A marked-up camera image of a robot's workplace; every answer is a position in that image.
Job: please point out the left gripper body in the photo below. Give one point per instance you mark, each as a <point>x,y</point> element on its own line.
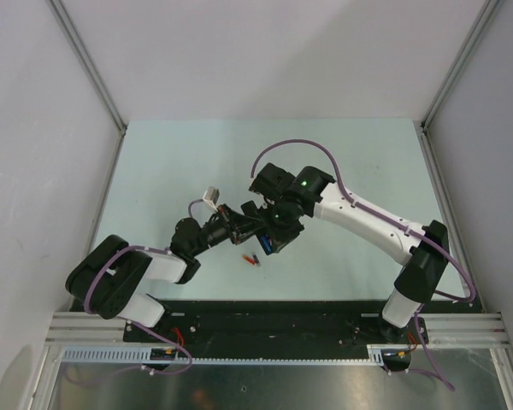
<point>233,229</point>

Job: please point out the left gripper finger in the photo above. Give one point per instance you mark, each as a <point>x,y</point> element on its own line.
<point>247,214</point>
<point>249,230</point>

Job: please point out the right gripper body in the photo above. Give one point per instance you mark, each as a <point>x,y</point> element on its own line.
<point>285,227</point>

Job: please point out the blue battery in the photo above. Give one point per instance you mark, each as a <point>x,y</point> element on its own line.
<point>267,244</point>

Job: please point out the black remote control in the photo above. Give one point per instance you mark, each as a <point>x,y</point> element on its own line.
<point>266,218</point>

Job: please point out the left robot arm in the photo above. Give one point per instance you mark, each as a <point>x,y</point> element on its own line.
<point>107,280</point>

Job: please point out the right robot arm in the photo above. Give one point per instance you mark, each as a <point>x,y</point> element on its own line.
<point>419,249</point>

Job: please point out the silver black battery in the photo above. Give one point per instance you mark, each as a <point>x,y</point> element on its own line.
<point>256,259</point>

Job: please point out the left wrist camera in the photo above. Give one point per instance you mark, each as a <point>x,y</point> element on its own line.
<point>211,197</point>

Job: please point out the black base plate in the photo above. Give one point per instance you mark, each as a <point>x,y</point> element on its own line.
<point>265,325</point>

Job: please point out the grey slotted cable duct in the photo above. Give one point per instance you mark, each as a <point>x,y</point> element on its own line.
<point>360,355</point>

